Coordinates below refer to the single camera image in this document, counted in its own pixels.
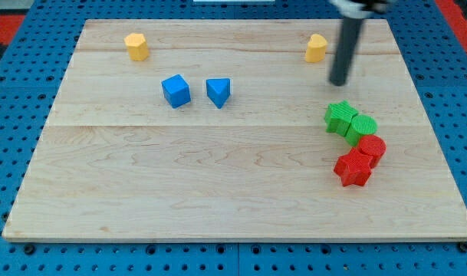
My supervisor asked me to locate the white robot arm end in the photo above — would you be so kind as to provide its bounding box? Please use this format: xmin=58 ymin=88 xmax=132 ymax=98
xmin=329 ymin=0 xmax=396 ymax=19

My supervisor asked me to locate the blue triangle block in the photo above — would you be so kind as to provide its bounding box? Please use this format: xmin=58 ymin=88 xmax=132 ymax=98
xmin=206 ymin=78 xmax=231 ymax=109

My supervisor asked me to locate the wooden board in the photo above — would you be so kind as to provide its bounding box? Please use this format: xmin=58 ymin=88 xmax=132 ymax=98
xmin=2 ymin=19 xmax=467 ymax=243

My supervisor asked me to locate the blue cube block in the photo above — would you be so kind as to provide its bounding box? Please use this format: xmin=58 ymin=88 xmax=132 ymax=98
xmin=161 ymin=74 xmax=191 ymax=108

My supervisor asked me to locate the green star block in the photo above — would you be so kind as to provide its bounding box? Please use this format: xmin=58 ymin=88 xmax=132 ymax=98
xmin=324 ymin=100 xmax=359 ymax=136

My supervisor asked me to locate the yellow crescent block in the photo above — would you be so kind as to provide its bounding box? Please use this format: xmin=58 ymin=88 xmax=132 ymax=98
xmin=304 ymin=34 xmax=327 ymax=63

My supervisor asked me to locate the red star block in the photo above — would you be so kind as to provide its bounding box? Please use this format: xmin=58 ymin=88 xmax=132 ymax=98
xmin=334 ymin=148 xmax=373 ymax=187

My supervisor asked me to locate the green cylinder block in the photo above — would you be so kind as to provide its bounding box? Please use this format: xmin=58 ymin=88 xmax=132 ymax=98
xmin=344 ymin=115 xmax=378 ymax=146

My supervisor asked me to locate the yellow hexagon block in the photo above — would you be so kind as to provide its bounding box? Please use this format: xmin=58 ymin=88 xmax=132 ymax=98
xmin=123 ymin=33 xmax=150 ymax=61

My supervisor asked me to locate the red cylinder block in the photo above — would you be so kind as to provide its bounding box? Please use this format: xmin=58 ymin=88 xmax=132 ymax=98
xmin=357 ymin=134 xmax=386 ymax=169

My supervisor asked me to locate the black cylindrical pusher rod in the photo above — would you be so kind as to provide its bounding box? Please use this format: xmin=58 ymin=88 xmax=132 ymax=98
xmin=329 ymin=17 xmax=364 ymax=87

